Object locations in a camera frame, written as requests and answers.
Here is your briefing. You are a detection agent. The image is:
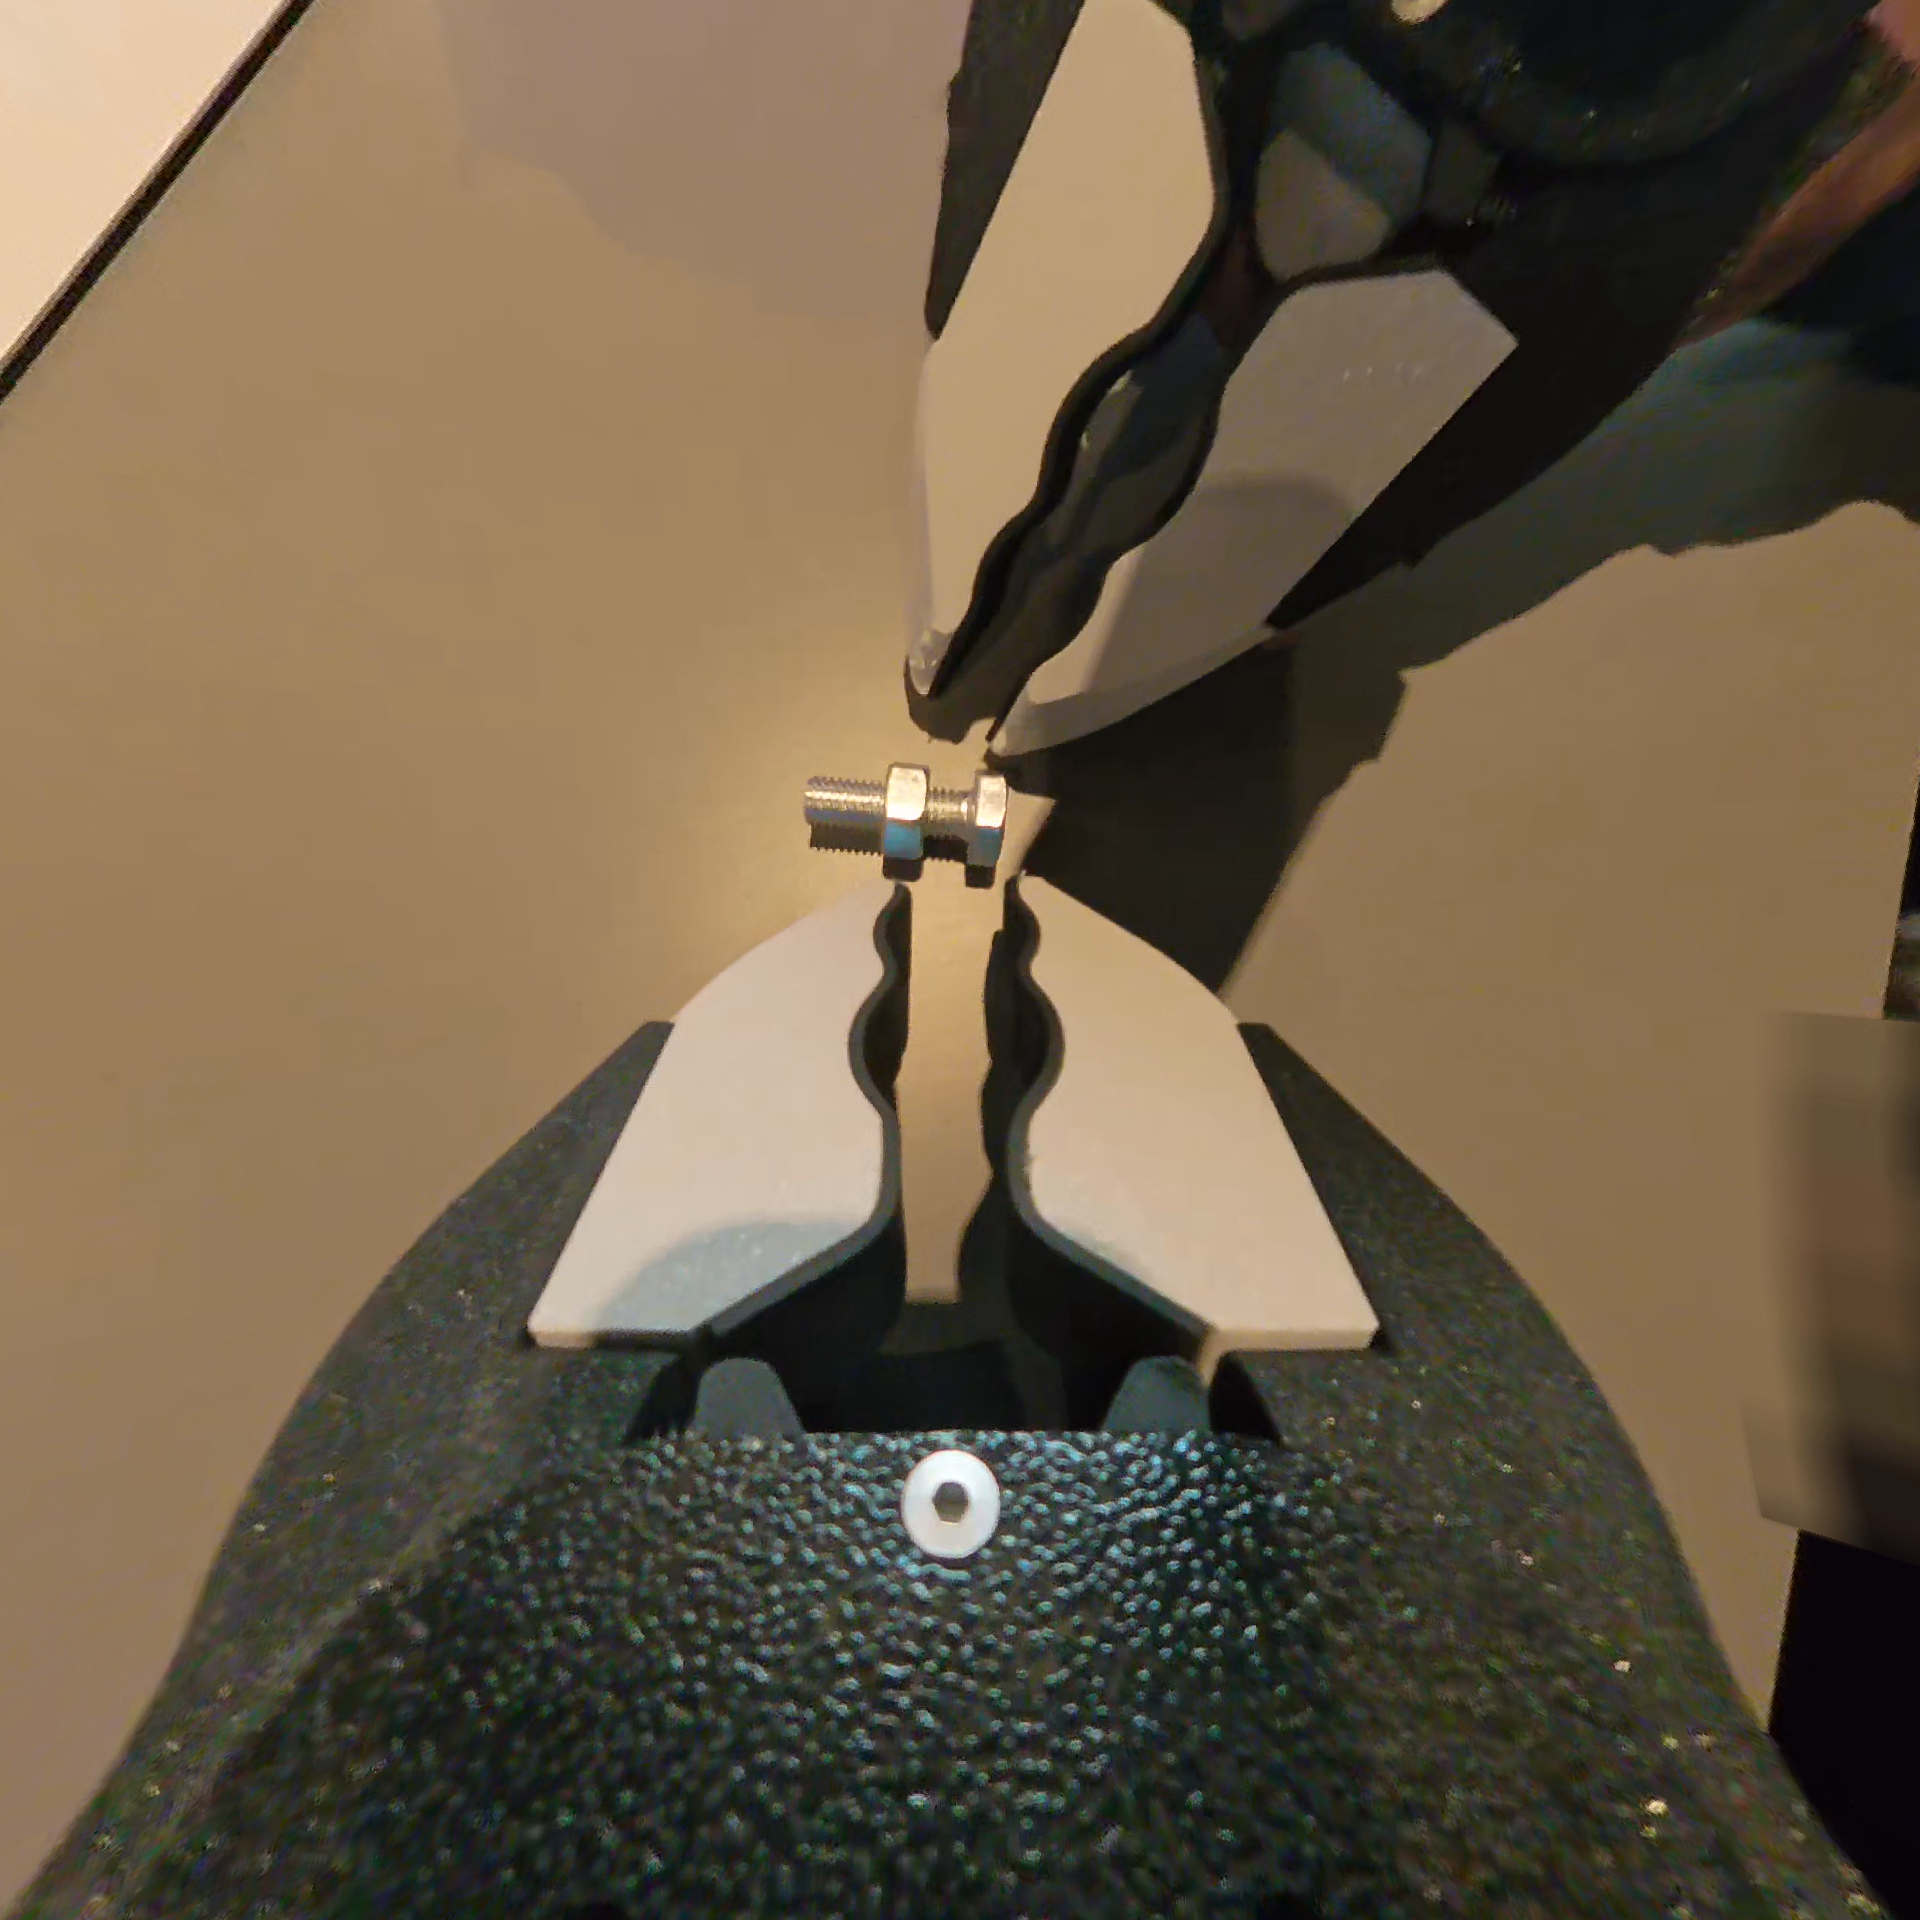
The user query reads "person's dark zip jacket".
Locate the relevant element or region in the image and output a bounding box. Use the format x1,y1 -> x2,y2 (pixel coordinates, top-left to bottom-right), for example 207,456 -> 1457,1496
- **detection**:
1769,1534 -> 1920,1797

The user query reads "steel bolt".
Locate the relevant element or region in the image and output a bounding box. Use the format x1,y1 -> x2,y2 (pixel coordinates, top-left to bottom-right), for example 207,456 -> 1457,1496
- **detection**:
803,761 -> 1011,879

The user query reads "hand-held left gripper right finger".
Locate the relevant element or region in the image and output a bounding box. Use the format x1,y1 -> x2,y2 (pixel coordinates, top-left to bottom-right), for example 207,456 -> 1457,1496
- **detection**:
1001,873 -> 1383,1347

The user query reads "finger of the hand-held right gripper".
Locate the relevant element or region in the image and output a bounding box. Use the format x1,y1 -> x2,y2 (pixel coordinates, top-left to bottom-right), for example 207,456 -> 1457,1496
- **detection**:
989,269 -> 1521,757
902,0 -> 1249,705

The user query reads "person's right hand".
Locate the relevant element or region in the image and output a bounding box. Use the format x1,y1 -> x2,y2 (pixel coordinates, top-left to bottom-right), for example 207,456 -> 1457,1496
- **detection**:
1692,27 -> 1920,343

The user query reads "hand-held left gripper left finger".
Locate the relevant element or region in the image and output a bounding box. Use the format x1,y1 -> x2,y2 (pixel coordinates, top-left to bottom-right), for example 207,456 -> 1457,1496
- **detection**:
527,881 -> 914,1346

